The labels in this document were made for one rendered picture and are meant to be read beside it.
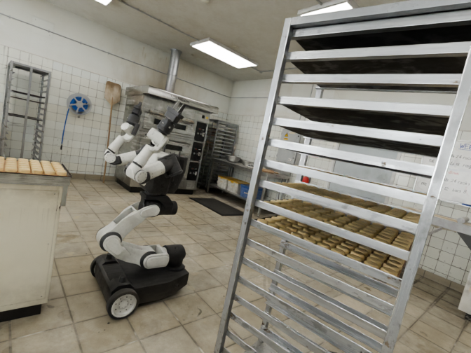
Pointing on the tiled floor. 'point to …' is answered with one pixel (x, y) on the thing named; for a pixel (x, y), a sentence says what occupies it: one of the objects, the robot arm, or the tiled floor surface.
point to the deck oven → (200, 132)
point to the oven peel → (112, 96)
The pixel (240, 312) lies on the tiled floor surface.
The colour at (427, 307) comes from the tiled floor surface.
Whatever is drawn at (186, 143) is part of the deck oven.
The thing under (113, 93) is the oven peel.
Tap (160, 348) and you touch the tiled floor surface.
